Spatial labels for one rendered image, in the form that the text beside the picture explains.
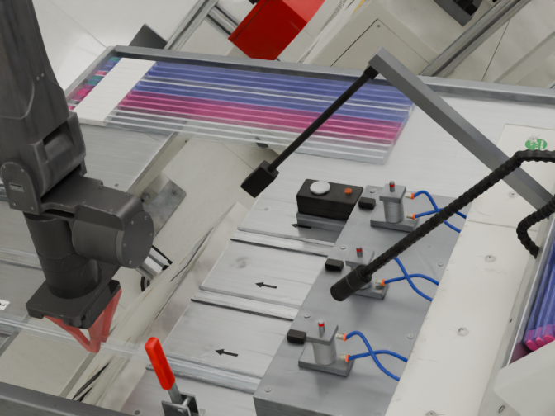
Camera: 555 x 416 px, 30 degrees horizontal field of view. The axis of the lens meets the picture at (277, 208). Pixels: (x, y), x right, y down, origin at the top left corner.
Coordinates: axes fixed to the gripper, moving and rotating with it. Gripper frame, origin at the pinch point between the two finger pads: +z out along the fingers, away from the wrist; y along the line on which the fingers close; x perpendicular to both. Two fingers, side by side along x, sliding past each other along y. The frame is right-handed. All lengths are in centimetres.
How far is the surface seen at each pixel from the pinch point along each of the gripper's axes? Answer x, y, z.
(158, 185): 56, 96, 60
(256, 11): 22, 90, 9
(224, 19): 52, 131, 36
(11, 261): 18.7, 10.0, 1.2
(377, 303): -29.9, 9.2, -5.1
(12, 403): 4.2, -10.2, 0.5
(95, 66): 31, 51, -1
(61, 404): -1.3, -9.1, 0.0
